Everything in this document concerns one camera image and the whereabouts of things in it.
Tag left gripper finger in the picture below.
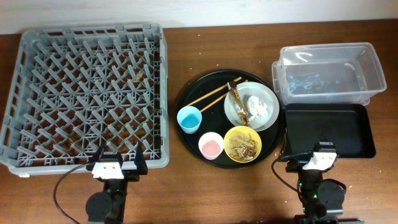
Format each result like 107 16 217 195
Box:
91 142 106 164
134 141 148 175

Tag brown food scraps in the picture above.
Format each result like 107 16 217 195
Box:
226 134 257 162

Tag yellow bowl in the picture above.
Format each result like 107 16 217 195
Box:
224 126 262 163

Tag blue plastic cup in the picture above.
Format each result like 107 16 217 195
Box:
177 106 202 134

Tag white tissue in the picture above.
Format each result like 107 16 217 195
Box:
246 96 268 119

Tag pink plastic cup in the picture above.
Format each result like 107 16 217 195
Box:
198 132 224 160

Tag grey round plate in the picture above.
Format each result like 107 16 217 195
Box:
237 82 280 132

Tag wooden chopstick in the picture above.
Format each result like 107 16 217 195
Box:
186 77 242 106
200 79 249 113

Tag brown gold snack wrapper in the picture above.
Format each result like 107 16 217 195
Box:
227 81 251 127

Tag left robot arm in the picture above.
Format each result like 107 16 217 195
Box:
85 142 148 223

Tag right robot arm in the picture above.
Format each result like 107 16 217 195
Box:
281 142 363 224

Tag grey plastic dishwasher rack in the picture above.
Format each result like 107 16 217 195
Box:
1 24 170 177

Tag clear plastic waste bin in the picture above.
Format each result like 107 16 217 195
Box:
272 42 387 105

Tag black rectangular tray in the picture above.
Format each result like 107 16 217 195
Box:
285 103 376 159

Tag round black serving tray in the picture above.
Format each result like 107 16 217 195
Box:
175 69 285 169

